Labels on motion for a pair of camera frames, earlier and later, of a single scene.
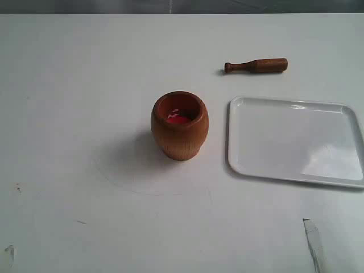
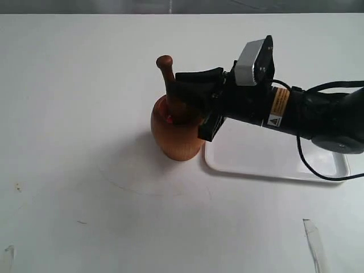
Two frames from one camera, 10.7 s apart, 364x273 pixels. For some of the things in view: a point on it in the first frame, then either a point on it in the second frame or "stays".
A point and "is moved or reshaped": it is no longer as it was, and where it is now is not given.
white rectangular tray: (296, 141) is moved or reshaped
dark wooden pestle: (261, 65) is moved or reshaped
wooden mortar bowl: (180, 121) stays
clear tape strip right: (315, 245) stays
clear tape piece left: (10, 248) stays
